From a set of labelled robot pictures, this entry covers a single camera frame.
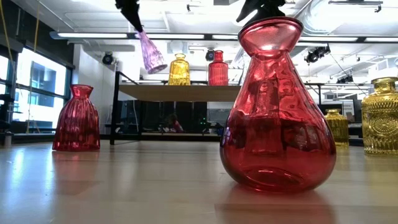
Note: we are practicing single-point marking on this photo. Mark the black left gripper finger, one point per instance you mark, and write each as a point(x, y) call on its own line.
point(129, 9)

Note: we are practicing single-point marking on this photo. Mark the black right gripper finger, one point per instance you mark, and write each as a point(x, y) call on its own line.
point(250, 14)

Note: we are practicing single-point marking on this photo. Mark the purple tall glass vase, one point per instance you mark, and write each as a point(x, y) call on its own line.
point(151, 56)

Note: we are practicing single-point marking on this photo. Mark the red ribbed cylinder glass vase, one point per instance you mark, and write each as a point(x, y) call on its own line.
point(218, 71)

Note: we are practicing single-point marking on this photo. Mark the yellow ribbed glass vase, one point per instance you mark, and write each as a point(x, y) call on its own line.
point(179, 71)

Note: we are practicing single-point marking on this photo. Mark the red ribbed flared glass vase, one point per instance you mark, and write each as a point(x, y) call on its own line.
point(76, 121)

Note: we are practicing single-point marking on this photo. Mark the large yellow embossed glass vase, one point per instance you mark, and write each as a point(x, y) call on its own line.
point(382, 118)

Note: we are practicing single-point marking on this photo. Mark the long ceiling light bar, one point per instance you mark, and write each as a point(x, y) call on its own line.
point(93, 35)

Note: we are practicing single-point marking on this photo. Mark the black ceiling spotlight cluster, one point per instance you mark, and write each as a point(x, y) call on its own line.
point(317, 53)

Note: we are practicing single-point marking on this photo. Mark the person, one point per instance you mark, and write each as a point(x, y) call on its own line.
point(174, 124)

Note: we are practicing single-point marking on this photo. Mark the red teardrop glass vase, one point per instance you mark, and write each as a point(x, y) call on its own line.
point(276, 140)

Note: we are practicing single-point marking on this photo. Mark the small yellow glass vase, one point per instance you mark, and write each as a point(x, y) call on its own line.
point(338, 127)

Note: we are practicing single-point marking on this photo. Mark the large window black frame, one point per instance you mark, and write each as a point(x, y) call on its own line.
point(46, 71)

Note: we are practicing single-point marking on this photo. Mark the black metal table frame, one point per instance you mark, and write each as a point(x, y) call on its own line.
point(155, 137)

